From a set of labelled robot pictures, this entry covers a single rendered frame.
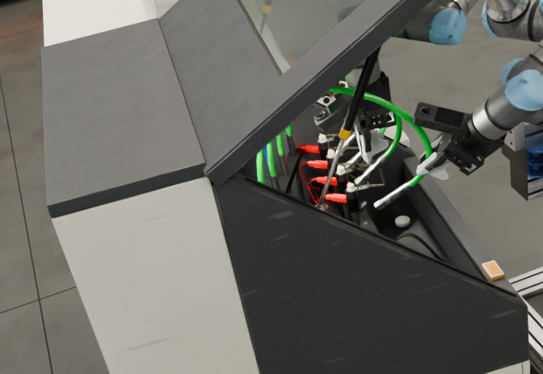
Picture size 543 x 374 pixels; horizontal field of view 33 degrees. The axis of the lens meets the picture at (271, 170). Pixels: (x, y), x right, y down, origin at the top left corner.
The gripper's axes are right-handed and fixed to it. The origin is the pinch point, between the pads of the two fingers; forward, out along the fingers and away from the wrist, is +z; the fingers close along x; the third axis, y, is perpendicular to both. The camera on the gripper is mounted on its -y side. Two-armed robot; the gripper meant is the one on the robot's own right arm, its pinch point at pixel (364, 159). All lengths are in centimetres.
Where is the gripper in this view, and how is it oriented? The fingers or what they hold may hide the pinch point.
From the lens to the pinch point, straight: 208.7
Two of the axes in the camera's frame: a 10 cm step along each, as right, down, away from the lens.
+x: -2.2, -4.9, 8.4
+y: 9.6, -2.7, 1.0
